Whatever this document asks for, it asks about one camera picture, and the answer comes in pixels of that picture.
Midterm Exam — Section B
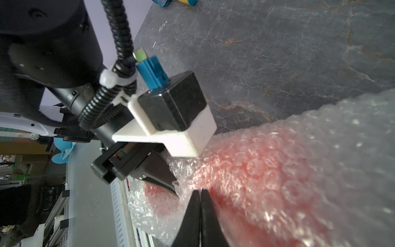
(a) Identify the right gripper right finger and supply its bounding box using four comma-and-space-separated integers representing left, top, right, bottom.
201, 189, 229, 247

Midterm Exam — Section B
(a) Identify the aluminium front rail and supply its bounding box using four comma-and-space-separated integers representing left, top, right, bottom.
110, 179, 157, 247

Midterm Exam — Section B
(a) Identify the clear bubble wrap sheet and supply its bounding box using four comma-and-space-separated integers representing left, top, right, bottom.
128, 90, 395, 247

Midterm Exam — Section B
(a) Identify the blue spare wine glass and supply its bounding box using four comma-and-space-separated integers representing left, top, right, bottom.
51, 137, 77, 164

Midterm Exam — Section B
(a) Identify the red plastic wine glass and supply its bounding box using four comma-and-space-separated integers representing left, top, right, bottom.
144, 128, 332, 247

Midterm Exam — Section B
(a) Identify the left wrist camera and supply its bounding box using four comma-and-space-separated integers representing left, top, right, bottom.
112, 49, 217, 157

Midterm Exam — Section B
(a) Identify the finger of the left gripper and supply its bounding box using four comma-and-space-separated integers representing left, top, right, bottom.
132, 154, 177, 196

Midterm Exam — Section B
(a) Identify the blue yellow garden fork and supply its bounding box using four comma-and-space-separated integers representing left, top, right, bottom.
151, 0, 198, 8

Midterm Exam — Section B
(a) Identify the black corrugated cable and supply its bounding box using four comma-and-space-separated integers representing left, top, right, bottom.
77, 0, 138, 130

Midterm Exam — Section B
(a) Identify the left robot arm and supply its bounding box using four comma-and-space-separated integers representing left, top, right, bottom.
1, 1, 175, 193

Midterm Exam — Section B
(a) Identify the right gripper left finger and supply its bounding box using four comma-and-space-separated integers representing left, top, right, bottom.
172, 190, 201, 247

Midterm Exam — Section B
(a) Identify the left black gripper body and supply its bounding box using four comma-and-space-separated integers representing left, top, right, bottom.
91, 142, 165, 184

